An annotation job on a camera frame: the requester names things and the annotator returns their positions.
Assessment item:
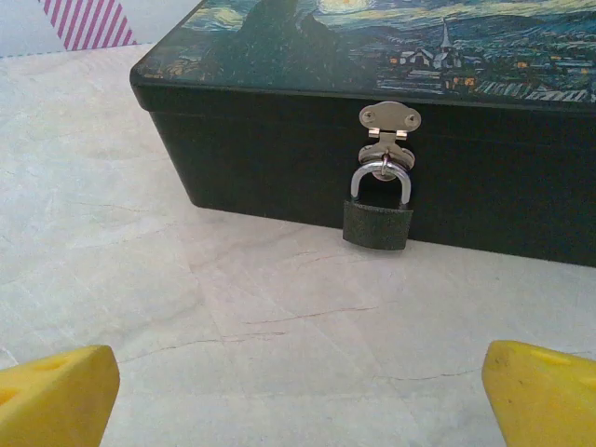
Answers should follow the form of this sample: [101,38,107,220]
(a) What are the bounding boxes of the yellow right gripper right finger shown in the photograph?
[481,339,596,447]

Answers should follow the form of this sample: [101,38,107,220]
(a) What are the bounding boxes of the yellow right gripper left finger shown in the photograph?
[0,344,121,447]

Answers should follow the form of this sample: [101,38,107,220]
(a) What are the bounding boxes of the dark grey padlock silver shackle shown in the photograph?
[342,160,415,256]

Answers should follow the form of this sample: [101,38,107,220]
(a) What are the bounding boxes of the black box starry night lid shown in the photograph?
[129,0,596,270]

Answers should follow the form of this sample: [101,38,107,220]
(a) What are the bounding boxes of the silver hasp latch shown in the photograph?
[357,101,423,181]

